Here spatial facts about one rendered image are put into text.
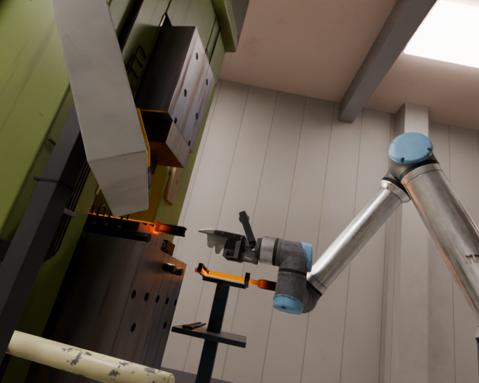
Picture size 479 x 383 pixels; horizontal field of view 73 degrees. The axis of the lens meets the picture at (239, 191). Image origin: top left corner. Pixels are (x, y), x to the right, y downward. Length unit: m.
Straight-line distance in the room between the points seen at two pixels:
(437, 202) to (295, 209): 3.10
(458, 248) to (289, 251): 0.44
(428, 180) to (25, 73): 1.18
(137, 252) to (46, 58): 0.61
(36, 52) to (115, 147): 0.73
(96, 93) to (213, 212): 3.47
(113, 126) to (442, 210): 0.85
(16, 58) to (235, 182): 3.17
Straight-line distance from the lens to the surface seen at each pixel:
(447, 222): 1.02
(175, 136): 1.24
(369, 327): 4.10
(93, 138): 0.50
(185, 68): 1.31
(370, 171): 4.53
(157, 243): 1.22
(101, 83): 0.54
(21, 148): 0.99
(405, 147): 1.10
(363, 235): 1.17
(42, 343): 0.85
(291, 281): 1.03
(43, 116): 1.00
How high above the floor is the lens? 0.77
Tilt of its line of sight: 20 degrees up
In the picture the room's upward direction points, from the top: 12 degrees clockwise
